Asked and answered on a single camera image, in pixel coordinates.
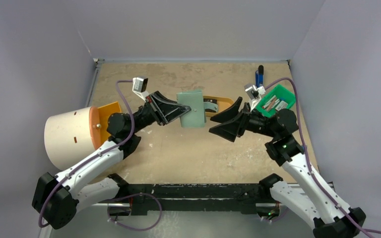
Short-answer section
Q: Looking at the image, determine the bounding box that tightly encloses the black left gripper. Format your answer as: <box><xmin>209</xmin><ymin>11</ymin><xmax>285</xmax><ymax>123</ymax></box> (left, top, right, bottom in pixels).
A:
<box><xmin>129</xmin><ymin>91</ymin><xmax>191</xmax><ymax>135</ymax></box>

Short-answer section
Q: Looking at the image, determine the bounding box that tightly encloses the grey-green card holder wallet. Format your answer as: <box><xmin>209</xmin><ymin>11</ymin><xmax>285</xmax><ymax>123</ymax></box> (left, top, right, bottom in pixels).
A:
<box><xmin>177</xmin><ymin>89</ymin><xmax>219</xmax><ymax>128</ymax></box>

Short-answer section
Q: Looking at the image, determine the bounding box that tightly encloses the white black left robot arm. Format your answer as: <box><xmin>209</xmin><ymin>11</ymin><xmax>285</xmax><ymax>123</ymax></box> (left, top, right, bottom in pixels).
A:
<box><xmin>32</xmin><ymin>91</ymin><xmax>191</xmax><ymax>229</ymax></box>

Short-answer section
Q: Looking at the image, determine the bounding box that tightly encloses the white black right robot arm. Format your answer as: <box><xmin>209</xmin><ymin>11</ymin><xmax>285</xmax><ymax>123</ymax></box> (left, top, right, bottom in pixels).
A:
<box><xmin>209</xmin><ymin>97</ymin><xmax>366</xmax><ymax>238</ymax></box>

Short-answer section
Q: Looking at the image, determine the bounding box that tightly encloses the tan oval tray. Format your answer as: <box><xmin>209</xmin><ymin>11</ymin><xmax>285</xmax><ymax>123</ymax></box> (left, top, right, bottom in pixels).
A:
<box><xmin>203</xmin><ymin>95</ymin><xmax>234</xmax><ymax>117</ymax></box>

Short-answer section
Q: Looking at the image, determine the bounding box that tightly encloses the orange pencil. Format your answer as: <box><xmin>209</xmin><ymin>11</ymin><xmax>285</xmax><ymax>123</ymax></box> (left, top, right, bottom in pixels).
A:
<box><xmin>265</xmin><ymin>98</ymin><xmax>279</xmax><ymax>112</ymax></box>

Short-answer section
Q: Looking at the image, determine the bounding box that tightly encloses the green plastic bin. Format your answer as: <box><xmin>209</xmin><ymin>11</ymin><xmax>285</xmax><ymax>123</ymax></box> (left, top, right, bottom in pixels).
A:
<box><xmin>255</xmin><ymin>84</ymin><xmax>296</xmax><ymax>118</ymax></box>

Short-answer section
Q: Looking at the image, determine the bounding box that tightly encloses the white red staple box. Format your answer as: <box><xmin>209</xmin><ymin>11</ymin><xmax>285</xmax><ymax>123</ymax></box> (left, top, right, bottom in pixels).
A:
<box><xmin>274</xmin><ymin>100</ymin><xmax>288</xmax><ymax>111</ymax></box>

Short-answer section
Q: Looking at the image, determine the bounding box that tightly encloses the yellow drawer box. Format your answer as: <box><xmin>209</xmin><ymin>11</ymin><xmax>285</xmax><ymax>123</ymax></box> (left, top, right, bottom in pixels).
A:
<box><xmin>98</xmin><ymin>101</ymin><xmax>122</xmax><ymax>145</ymax></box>

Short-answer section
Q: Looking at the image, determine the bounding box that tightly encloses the white cylinder container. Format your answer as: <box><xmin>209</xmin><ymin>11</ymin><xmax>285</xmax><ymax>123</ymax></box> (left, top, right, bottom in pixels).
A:
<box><xmin>44</xmin><ymin>107</ymin><xmax>102</xmax><ymax>171</ymax></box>

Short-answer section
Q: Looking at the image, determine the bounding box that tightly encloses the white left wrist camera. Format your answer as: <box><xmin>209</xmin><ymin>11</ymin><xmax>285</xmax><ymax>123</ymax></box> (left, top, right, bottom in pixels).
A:
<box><xmin>132</xmin><ymin>77</ymin><xmax>149</xmax><ymax>101</ymax></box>

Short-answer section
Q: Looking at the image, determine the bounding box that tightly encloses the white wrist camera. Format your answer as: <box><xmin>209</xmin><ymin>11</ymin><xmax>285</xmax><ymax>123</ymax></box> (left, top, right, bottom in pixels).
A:
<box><xmin>245</xmin><ymin>84</ymin><xmax>266</xmax><ymax>112</ymax></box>
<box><xmin>132</xmin><ymin>77</ymin><xmax>149</xmax><ymax>101</ymax></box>

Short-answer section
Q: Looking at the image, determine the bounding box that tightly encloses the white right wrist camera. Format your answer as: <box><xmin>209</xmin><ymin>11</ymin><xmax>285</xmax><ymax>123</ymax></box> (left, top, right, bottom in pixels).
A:
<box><xmin>245</xmin><ymin>84</ymin><xmax>266</xmax><ymax>112</ymax></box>

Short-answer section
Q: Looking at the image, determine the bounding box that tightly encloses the black aluminium base frame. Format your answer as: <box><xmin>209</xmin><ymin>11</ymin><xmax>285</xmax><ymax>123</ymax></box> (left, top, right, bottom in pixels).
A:
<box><xmin>47</xmin><ymin>174</ymin><xmax>339</xmax><ymax>218</ymax></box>

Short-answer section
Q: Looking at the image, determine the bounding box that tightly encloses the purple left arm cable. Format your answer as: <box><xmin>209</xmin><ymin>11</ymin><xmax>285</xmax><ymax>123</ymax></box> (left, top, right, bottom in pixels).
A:
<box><xmin>38</xmin><ymin>79</ymin><xmax>163</xmax><ymax>232</ymax></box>

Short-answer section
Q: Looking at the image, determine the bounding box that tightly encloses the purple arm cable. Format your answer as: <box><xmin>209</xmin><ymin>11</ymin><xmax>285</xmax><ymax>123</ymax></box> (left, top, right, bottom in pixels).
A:
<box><xmin>38</xmin><ymin>79</ymin><xmax>163</xmax><ymax>232</ymax></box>
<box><xmin>259</xmin><ymin>77</ymin><xmax>381</xmax><ymax>238</ymax></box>

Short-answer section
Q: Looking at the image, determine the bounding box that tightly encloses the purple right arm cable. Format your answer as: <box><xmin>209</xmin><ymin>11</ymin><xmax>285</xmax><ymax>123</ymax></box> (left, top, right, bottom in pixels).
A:
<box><xmin>259</xmin><ymin>77</ymin><xmax>381</xmax><ymax>238</ymax></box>

